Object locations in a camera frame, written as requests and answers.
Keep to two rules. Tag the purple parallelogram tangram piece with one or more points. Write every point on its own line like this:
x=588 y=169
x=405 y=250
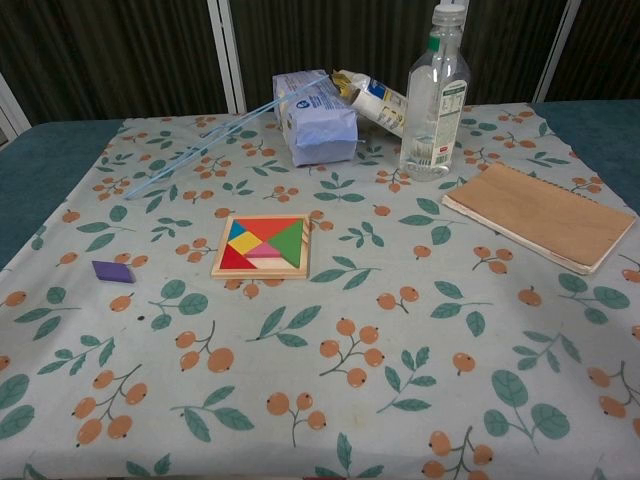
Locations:
x=114 y=270

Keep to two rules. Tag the green large triangle tangram piece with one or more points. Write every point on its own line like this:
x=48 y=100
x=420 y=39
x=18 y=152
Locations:
x=292 y=243

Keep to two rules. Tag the orange large triangle tangram piece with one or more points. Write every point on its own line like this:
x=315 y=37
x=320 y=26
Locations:
x=267 y=227

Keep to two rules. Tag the pink small triangle tangram piece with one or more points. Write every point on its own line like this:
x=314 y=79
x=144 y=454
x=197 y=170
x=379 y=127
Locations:
x=266 y=251

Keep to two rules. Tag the yellow square tangram piece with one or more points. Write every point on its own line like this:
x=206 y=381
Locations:
x=248 y=244

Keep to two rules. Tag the blue small triangle tangram piece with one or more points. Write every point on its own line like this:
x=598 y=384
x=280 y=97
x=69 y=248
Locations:
x=236 y=232

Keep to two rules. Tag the red triangle tangram piece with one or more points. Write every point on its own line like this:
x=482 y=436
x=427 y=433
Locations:
x=231 y=261

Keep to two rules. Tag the floral fruit print tablecloth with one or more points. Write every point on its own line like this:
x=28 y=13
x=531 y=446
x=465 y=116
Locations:
x=350 y=310

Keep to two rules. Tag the pale blue tissue pack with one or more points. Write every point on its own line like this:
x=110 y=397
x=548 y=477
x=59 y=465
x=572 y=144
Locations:
x=320 y=125

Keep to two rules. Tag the white blue yellow food package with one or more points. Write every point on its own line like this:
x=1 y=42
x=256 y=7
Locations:
x=380 y=102

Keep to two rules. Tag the clear plastic bottle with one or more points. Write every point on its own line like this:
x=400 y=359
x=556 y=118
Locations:
x=435 y=100

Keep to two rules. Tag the dark ribbed partition panel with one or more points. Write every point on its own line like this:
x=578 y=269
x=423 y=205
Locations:
x=610 y=45
x=500 y=45
x=100 y=50
x=325 y=35

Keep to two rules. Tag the brown cover spiral notebook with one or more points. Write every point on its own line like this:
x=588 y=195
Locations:
x=540 y=215

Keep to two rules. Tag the colourful tangram puzzle tray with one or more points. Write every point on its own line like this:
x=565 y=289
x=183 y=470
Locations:
x=260 y=275

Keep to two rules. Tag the white partition post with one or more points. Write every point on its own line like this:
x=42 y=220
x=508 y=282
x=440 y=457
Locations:
x=555 y=50
x=10 y=105
x=227 y=50

